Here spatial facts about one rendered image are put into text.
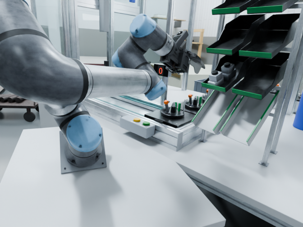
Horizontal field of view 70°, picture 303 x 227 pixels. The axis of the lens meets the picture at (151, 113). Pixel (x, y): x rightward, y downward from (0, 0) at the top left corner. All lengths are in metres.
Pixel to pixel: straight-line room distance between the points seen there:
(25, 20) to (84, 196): 0.59
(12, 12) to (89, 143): 0.45
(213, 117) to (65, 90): 0.82
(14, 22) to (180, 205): 0.68
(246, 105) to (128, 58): 0.63
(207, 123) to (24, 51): 0.88
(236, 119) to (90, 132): 0.67
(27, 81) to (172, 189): 0.64
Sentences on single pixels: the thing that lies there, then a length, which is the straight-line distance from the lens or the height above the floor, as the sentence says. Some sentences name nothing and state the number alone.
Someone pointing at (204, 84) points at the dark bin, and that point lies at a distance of 1.06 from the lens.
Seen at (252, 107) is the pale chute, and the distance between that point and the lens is 1.11.
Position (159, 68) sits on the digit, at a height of 1.21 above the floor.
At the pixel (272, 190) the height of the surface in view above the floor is 0.86.
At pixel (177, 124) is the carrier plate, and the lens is 1.15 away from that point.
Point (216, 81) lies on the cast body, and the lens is 1.03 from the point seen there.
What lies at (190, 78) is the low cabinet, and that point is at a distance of 4.21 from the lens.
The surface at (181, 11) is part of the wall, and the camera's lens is 8.79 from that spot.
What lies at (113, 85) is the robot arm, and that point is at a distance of 0.52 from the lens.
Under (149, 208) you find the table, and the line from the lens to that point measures 0.78.
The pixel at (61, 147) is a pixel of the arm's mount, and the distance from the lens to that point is 0.98.
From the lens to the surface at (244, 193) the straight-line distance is 0.94.
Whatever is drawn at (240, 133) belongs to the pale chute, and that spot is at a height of 1.02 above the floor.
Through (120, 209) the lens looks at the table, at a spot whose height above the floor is 0.86.
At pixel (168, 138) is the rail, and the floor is 0.92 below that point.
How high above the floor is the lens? 1.39
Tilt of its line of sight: 19 degrees down
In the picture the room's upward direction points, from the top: 4 degrees clockwise
